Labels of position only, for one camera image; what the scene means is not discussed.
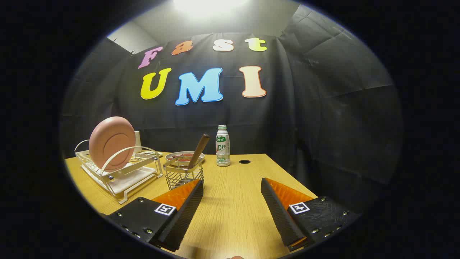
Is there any white wire dish rack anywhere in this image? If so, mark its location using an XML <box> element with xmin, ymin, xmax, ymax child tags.
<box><xmin>74</xmin><ymin>140</ymin><xmax>163</xmax><ymax>205</ymax></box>

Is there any pink plate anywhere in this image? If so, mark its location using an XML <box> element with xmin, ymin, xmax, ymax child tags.
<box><xmin>88</xmin><ymin>116</ymin><xmax>136</xmax><ymax>172</ymax></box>

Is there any white green drink bottle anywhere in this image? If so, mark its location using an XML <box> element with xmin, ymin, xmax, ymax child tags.
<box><xmin>216</xmin><ymin>124</ymin><xmax>231</xmax><ymax>167</ymax></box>

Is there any beige round plate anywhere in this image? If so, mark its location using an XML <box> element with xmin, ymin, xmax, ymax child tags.
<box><xmin>165</xmin><ymin>151</ymin><xmax>205</xmax><ymax>167</ymax></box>

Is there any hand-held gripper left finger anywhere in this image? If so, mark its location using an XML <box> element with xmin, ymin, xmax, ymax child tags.
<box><xmin>106</xmin><ymin>179</ymin><xmax>204</xmax><ymax>252</ymax></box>

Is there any metal wire basket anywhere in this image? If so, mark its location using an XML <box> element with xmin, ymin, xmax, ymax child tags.
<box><xmin>163</xmin><ymin>158</ymin><xmax>204</xmax><ymax>190</ymax></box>

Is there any wooden handled metal spoon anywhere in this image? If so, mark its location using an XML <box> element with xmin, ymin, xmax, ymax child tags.
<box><xmin>178</xmin><ymin>133</ymin><xmax>210</xmax><ymax>180</ymax></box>

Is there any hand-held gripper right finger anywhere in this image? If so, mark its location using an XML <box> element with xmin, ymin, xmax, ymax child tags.
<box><xmin>261</xmin><ymin>178</ymin><xmax>362</xmax><ymax>251</ymax></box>

